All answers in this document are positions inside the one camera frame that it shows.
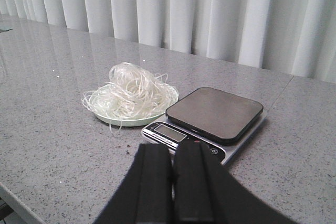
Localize pale green round plate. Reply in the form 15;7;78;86
82;83;179;127

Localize white pleated curtain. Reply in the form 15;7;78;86
1;0;335;82

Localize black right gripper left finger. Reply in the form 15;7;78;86
94;144;173;223

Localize white translucent vermicelli bundle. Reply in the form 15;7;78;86
82;62;179;128

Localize black silver kitchen scale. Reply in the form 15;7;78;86
142;87;266;165

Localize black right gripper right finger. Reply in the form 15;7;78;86
174;142;294;223

